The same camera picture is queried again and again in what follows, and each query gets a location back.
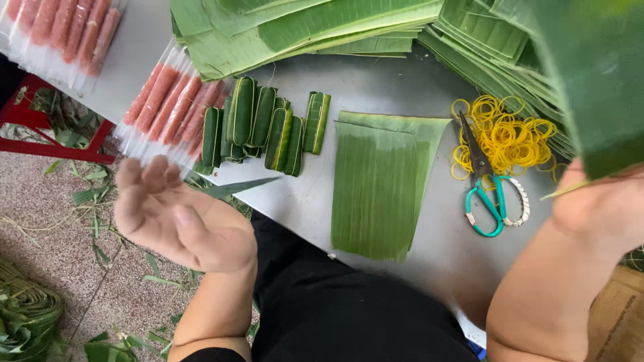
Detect person's left hand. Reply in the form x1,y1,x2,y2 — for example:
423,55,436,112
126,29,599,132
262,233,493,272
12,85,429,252
115,155,258,275

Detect person's right hand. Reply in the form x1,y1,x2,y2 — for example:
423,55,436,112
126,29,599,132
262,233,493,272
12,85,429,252
551,158,644,253

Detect large banana leaf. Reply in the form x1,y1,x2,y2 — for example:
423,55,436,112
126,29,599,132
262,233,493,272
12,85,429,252
523,0,644,201

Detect pile of yellow rubber bands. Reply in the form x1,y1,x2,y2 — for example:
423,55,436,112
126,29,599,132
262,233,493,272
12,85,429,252
450,94,568,184

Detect brown cardboard carton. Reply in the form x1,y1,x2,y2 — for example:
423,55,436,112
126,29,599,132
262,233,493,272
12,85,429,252
584,265,644,362

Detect cut banana leaf piece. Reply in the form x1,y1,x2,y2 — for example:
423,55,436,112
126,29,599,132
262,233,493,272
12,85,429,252
331,121,422,263
336,111,452,252

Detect stack of trimmed banana leaves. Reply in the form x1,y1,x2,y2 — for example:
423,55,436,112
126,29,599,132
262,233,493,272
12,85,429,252
418,0,579,162

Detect person's black clothing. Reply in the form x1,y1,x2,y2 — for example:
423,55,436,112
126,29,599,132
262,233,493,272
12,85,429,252
180,210,481,362

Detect stack of wide banana leaves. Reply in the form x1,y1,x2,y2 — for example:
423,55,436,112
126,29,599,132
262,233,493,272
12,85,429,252
168,0,446,82

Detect pile of leaf wrapped rolls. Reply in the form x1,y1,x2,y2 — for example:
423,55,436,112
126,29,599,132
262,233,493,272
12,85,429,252
194,76,332,178

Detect narrow banana leaf strip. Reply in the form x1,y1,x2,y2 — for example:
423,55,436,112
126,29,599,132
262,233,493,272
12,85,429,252
196,176,281,200

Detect row of pink sausage packets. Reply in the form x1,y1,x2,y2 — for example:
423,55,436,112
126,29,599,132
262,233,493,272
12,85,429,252
0,0,127,95
113,43,235,173

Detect heap of leaf scraps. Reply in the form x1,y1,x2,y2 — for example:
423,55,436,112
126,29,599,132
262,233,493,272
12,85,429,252
0,88,255,362

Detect red plastic stool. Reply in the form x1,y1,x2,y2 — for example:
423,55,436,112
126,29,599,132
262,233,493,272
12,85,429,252
0,74,117,166

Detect coil of leaf strips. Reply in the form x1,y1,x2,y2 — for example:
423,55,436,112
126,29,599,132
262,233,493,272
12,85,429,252
0,261,66,362

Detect teal handled scissors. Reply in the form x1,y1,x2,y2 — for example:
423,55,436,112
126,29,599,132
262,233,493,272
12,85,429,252
458,111,531,238

